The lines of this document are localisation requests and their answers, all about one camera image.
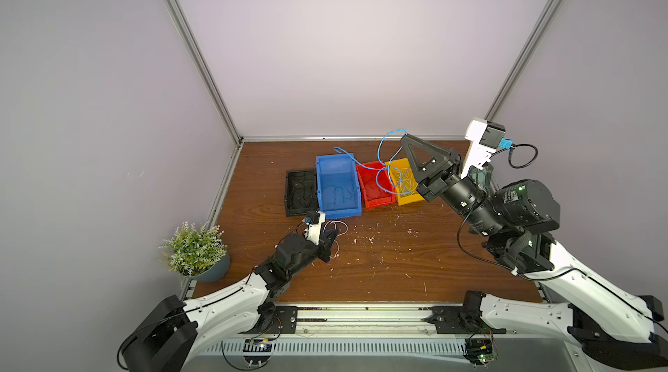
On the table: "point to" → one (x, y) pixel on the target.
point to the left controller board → (257, 352)
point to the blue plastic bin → (334, 170)
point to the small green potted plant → (199, 251)
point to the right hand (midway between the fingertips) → (409, 135)
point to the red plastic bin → (373, 195)
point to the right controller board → (478, 351)
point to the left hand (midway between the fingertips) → (340, 232)
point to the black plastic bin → (301, 192)
